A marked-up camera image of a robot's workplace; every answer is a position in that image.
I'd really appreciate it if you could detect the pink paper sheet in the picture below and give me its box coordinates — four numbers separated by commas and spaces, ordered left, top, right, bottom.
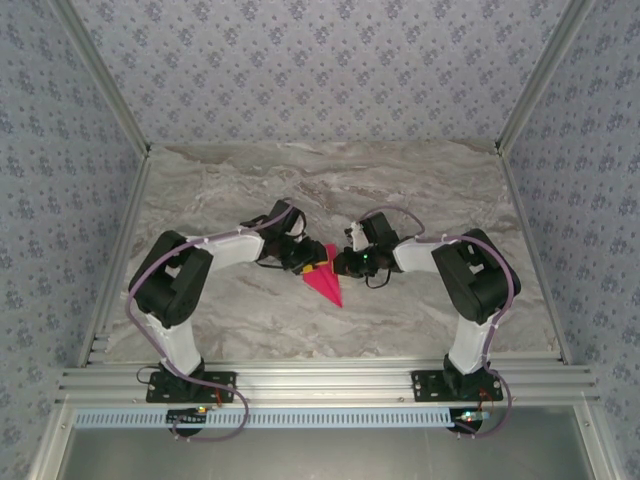
300, 243, 345, 309

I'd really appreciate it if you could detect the small black controller board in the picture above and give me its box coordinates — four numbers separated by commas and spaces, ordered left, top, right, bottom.
452, 407, 494, 432
167, 407, 207, 429

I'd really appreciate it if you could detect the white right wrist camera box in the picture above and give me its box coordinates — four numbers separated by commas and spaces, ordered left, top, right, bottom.
344, 222, 370, 251

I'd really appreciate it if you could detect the aluminium mounting rail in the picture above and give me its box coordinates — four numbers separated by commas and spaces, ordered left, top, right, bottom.
54, 363, 601, 405

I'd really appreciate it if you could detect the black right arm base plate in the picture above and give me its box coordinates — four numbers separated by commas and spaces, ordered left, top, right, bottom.
409, 368, 504, 404

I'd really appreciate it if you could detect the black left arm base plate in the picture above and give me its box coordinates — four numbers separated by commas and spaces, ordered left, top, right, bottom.
145, 370, 237, 404

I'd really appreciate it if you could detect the aluminium table side rail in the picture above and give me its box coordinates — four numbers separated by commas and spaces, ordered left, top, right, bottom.
497, 149, 574, 366
77, 149, 154, 369

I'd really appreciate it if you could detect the pale blue slotted cable duct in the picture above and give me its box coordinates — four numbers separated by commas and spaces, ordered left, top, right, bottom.
73, 407, 457, 430

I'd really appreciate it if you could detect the aluminium frame post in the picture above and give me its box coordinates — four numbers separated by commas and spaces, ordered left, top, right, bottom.
49, 0, 152, 156
494, 0, 599, 155

